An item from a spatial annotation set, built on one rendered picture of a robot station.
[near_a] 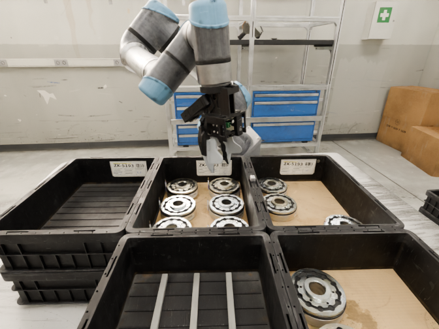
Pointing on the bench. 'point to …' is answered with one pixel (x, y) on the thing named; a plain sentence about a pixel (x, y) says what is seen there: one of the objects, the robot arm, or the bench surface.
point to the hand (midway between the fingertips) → (217, 162)
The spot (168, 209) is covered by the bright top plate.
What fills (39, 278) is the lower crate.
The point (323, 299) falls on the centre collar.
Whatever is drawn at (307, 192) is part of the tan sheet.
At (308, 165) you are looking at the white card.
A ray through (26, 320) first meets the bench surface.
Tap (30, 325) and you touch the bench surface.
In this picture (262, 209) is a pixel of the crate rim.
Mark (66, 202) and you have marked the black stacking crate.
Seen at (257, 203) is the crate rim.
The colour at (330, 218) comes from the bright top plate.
